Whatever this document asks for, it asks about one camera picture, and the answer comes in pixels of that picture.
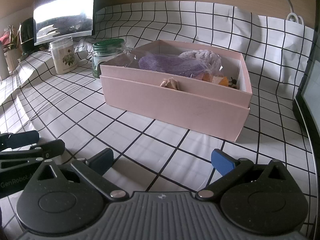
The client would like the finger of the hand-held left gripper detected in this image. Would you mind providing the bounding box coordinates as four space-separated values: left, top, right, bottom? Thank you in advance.
0 130 40 152
0 139 66 171

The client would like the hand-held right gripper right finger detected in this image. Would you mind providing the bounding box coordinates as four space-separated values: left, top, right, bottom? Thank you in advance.
196 149 295 201

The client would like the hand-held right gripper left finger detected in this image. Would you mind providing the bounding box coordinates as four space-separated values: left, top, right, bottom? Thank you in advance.
32 148 128 202

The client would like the pink cardboard box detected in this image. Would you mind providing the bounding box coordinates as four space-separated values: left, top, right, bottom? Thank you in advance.
99 39 253 143

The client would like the black hair clip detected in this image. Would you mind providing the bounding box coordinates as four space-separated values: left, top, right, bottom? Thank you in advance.
227 76 238 90

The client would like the lavender fluffy towel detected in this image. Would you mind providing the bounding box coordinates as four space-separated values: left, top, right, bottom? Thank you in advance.
179 49 223 73

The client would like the white checkered tablecloth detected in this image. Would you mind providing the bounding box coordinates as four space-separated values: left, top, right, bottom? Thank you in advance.
0 0 320 233

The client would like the potted flower plant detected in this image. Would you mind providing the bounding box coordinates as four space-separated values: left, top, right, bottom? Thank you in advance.
0 24 23 73

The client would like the clear jar beige lid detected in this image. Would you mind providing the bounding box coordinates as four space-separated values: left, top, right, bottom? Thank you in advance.
49 36 78 75

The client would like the glass jar green lid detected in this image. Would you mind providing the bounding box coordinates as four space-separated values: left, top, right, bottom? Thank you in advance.
92 38 125 79

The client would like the dark framed laptop screen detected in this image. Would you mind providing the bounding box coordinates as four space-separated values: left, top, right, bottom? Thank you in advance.
292 27 320 173

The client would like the curved black monitor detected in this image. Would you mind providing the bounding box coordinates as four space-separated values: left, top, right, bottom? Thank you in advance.
34 0 182 46

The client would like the white power cable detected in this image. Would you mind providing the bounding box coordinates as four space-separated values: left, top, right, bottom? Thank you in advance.
274 0 305 25

